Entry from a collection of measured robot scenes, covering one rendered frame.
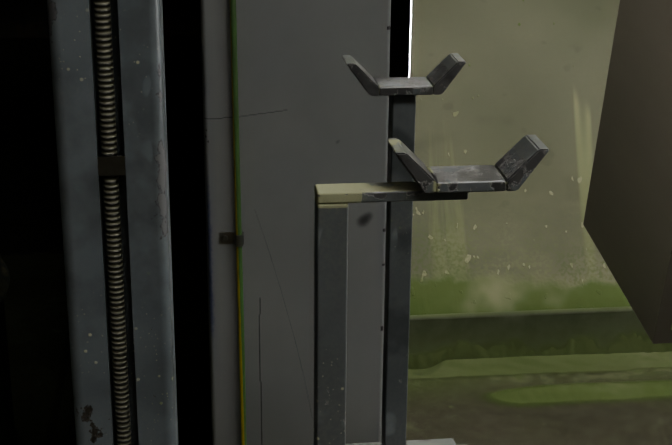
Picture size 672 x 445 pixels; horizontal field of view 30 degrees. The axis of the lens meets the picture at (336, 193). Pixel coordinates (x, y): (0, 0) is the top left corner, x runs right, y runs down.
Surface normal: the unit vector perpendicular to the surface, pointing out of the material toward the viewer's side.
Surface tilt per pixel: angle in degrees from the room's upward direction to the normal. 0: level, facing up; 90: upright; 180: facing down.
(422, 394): 0
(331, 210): 90
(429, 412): 0
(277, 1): 90
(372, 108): 90
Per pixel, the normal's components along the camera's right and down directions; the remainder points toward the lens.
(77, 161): 0.11, 0.32
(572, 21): 0.10, -0.25
